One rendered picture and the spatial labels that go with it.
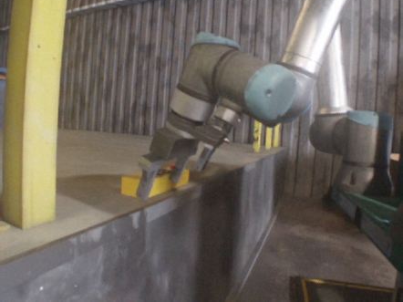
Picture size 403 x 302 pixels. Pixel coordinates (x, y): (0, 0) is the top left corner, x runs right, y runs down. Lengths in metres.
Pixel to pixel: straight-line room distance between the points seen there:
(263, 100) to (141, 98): 4.70
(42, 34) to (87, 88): 5.59
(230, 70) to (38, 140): 0.34
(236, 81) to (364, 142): 0.59
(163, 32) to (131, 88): 1.22
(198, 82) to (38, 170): 0.32
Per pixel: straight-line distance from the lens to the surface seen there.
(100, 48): 6.03
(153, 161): 0.50
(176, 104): 0.52
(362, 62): 4.21
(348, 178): 0.95
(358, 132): 0.94
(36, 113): 0.48
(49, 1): 0.53
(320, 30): 0.57
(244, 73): 0.43
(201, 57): 0.49
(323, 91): 1.10
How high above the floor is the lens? 0.89
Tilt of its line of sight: 2 degrees down
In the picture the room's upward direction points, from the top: 4 degrees clockwise
